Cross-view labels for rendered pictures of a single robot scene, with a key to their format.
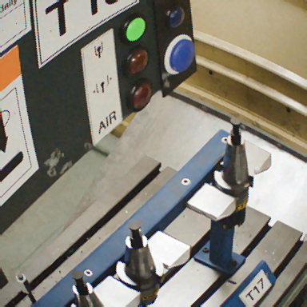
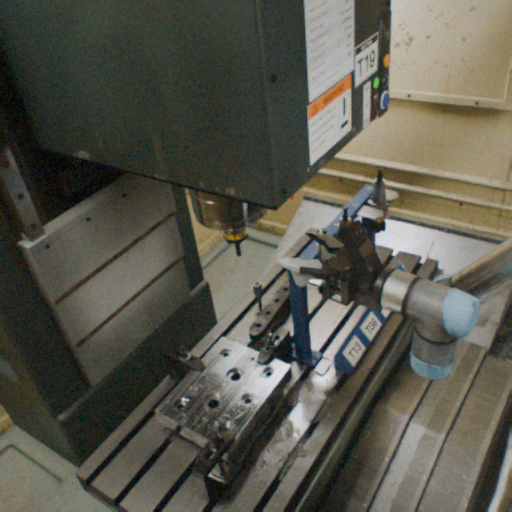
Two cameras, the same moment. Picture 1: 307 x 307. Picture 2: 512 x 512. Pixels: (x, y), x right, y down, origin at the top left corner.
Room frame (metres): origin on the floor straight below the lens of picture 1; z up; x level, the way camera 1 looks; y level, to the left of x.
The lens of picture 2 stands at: (-0.64, 0.35, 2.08)
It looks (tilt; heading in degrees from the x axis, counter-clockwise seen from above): 36 degrees down; 357
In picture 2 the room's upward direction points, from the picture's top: 8 degrees counter-clockwise
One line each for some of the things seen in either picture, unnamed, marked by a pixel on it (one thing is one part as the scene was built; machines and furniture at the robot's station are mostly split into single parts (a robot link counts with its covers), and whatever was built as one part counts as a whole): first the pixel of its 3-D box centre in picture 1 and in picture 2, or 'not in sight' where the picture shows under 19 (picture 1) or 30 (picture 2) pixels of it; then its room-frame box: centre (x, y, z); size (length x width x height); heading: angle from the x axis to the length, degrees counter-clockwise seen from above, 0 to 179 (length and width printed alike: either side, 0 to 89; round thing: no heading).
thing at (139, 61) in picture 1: (137, 61); not in sight; (0.38, 0.00, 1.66); 0.02 x 0.01 x 0.02; 138
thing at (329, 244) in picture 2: not in sight; (325, 248); (0.23, 0.15, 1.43); 0.09 x 0.03 x 0.06; 20
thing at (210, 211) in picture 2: not in sight; (227, 186); (0.34, 0.32, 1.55); 0.16 x 0.16 x 0.12
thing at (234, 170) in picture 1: (235, 157); (379, 190); (0.69, -0.12, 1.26); 0.04 x 0.04 x 0.07
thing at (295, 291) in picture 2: not in sight; (300, 318); (0.44, 0.18, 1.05); 0.10 x 0.05 x 0.30; 48
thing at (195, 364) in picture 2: not in sight; (185, 364); (0.42, 0.52, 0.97); 0.13 x 0.03 x 0.15; 48
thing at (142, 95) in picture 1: (141, 95); not in sight; (0.38, 0.00, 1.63); 0.02 x 0.01 x 0.02; 138
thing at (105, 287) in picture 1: (117, 296); not in sight; (0.48, 0.07, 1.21); 0.07 x 0.05 x 0.01; 48
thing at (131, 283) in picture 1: (140, 273); not in sight; (0.53, 0.03, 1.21); 0.06 x 0.06 x 0.03
